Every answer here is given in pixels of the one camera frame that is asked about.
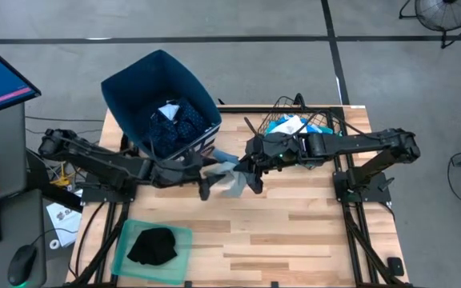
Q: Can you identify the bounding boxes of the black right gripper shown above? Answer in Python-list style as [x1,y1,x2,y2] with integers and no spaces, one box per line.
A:
[233,133,311,196]

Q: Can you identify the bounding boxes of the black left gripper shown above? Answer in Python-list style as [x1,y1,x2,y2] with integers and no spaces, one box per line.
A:
[149,150,228,202]

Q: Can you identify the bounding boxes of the grey cloth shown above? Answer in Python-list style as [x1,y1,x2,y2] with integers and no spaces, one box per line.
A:
[204,148,252,198]

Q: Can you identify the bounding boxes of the navy dotted cloth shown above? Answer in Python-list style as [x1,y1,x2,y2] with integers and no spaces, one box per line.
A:
[142,98,211,157]

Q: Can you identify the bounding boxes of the cream knit cloth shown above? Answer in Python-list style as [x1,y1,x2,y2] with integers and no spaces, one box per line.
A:
[269,114,308,135]

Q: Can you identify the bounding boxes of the small white fabric piece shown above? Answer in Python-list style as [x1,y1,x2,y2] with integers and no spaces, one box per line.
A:
[158,102,180,122]

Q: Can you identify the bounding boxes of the black cloth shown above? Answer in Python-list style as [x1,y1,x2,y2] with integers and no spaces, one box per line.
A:
[126,226,178,266]

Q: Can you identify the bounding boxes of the navy white striped hamper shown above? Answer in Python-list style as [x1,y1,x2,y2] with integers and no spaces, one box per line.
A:
[100,49,222,162]

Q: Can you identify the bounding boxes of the teal translucent tray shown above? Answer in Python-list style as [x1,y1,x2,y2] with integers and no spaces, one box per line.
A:
[110,218,194,286]

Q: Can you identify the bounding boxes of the white printed paper sheet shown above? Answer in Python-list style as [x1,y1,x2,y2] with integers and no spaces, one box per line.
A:
[46,202,82,248]

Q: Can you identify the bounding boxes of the small black device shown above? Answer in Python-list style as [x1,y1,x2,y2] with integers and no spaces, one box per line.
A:
[387,256,406,278]

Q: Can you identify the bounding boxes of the grey desk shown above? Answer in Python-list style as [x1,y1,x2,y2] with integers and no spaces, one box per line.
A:
[0,102,48,288]

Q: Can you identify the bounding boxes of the black computer mouse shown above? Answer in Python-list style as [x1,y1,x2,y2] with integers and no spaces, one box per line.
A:
[7,243,38,287]

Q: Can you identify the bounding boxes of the black floor fan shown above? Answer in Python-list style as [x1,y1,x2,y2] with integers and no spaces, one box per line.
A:
[398,0,461,50]

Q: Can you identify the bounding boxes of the black wire basket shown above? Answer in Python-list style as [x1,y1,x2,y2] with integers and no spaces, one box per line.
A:
[244,92,343,139]

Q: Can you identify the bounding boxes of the yellow cable connector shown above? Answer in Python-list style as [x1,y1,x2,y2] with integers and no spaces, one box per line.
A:
[49,162,72,188]

